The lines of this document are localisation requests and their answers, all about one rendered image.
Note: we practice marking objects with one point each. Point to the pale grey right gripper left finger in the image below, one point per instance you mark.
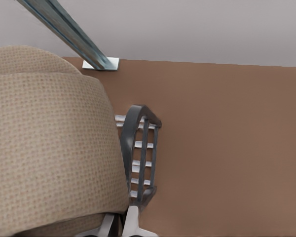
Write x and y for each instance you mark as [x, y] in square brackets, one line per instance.
[104, 226]

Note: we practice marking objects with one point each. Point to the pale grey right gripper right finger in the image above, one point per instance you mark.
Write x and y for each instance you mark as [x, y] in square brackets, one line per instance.
[132, 222]

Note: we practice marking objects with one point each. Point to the dark grey shoe rack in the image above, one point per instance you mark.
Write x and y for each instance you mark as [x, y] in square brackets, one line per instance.
[132, 130]

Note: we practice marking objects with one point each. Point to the silver post foot plate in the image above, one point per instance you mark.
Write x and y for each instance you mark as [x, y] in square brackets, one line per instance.
[113, 63]

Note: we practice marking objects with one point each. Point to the silver frame post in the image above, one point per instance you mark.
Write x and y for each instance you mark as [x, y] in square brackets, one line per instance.
[71, 32]

